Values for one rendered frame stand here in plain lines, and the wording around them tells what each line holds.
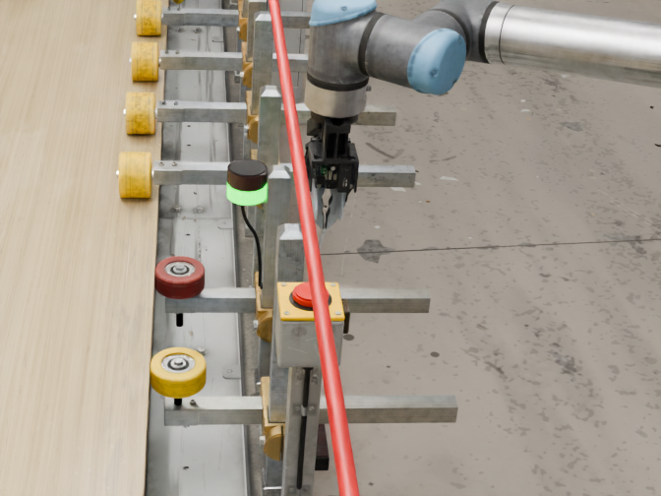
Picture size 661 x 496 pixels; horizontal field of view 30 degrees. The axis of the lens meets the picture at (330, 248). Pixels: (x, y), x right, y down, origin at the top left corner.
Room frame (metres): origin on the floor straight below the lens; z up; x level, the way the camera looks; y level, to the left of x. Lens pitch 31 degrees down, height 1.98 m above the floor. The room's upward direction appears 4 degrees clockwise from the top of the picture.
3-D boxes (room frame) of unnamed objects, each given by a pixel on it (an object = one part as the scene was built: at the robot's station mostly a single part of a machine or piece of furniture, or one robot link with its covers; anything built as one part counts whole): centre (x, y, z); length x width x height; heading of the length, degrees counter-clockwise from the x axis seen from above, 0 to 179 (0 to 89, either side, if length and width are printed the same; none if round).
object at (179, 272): (1.65, 0.24, 0.85); 0.08 x 0.08 x 0.11
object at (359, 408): (1.43, 0.01, 0.82); 0.44 x 0.03 x 0.04; 98
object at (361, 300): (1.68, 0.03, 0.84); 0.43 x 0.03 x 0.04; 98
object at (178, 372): (1.41, 0.20, 0.85); 0.08 x 0.08 x 0.11
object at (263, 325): (1.66, 0.09, 0.85); 0.14 x 0.06 x 0.05; 8
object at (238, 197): (1.63, 0.13, 1.08); 0.06 x 0.06 x 0.02
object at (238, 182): (1.63, 0.13, 1.10); 0.06 x 0.06 x 0.02
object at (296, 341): (1.13, 0.02, 1.18); 0.07 x 0.07 x 0.08; 8
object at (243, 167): (1.63, 0.13, 1.01); 0.06 x 0.06 x 0.22; 8
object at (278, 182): (1.63, 0.09, 0.87); 0.04 x 0.04 x 0.48; 8
